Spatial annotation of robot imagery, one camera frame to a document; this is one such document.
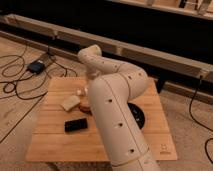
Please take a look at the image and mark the black floor cable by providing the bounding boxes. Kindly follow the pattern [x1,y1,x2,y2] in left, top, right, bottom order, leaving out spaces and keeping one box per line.
[0,39,78,144]
[188,75,213,166]

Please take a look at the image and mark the black floor cable left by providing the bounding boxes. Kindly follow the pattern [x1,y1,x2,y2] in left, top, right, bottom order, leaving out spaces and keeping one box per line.
[0,39,78,144]

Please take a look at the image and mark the black smartphone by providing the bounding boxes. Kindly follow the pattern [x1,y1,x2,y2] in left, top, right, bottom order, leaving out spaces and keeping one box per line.
[65,118,88,132]

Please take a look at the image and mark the brown sausage toy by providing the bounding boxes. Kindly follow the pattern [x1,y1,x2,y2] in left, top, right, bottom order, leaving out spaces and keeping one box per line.
[79,104,91,113]

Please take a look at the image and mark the long wooden beam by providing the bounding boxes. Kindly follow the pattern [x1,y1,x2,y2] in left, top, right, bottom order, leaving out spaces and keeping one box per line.
[0,15,213,83]

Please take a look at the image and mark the beige sponge block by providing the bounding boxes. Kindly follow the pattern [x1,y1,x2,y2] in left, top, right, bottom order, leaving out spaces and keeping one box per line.
[61,95,80,111]

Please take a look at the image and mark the black floor cable right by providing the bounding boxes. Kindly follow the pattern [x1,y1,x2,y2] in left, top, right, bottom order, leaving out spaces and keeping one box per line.
[188,75,213,166]

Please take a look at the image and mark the wooden table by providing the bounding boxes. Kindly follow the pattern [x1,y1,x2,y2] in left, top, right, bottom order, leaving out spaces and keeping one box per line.
[26,77,177,162]

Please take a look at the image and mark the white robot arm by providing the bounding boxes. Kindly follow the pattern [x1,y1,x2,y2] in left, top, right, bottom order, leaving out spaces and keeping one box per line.
[78,45,161,171]

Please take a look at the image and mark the dark blue bowl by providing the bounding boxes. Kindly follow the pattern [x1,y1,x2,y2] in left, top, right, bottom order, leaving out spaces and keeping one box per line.
[128,103,145,129]

